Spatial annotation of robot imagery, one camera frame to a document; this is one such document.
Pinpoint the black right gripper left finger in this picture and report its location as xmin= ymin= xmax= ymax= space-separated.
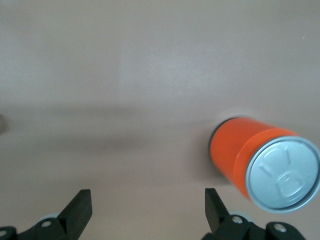
xmin=0 ymin=189 xmax=93 ymax=240

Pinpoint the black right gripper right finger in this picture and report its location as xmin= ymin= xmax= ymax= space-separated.
xmin=203 ymin=187 xmax=308 ymax=240

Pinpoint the orange can with grey lid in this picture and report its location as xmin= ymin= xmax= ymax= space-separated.
xmin=209 ymin=116 xmax=320 ymax=214

